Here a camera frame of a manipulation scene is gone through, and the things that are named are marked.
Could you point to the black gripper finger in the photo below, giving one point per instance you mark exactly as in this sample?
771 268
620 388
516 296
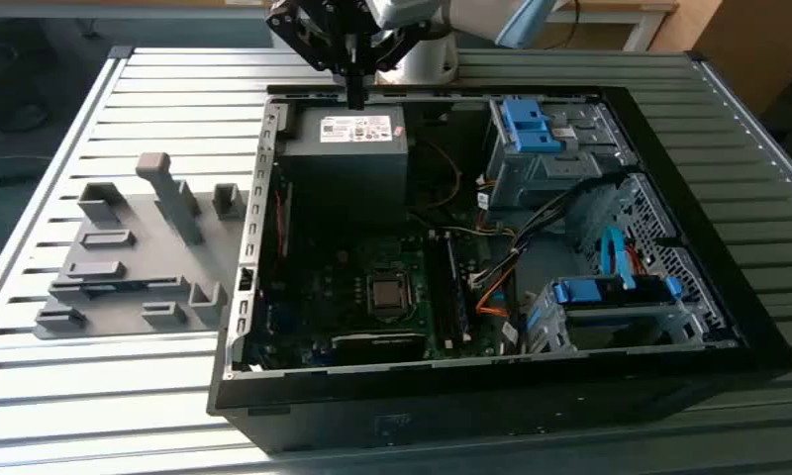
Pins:
399 47
302 39

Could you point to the blue RAM stick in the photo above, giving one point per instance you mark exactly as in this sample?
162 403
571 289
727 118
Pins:
114 288

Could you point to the black RAM slot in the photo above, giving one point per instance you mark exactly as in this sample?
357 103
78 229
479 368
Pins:
452 292
433 292

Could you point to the RAM slot with white clips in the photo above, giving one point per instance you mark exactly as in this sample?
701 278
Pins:
440 292

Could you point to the long white desk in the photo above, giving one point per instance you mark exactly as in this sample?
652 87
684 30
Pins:
170 13

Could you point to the blue drive carrier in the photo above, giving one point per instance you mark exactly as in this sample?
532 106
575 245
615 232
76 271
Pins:
528 133

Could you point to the grey power supply unit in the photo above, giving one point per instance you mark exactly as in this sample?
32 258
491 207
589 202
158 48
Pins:
343 178

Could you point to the tall metal drive cage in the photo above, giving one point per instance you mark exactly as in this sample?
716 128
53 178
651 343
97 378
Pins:
548 170

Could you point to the grey parts rack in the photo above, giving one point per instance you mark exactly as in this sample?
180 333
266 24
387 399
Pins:
138 247

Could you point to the silver CPU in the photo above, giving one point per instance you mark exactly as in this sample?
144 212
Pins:
388 294

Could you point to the green motherboard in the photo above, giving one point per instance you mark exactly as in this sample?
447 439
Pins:
329 297

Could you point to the wooden cabinet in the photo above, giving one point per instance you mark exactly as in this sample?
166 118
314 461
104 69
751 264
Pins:
752 49

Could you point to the hard disk in blue carrier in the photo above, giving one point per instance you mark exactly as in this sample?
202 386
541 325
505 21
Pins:
587 292

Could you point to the black graphics card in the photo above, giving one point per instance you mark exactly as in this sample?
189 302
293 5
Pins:
379 349

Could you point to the low metal disk bay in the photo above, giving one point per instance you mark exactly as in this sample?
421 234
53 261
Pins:
620 312

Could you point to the black PC case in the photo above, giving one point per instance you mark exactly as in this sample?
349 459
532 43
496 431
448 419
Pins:
501 410

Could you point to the wooden desk white frame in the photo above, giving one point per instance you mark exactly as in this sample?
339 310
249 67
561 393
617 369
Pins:
620 7

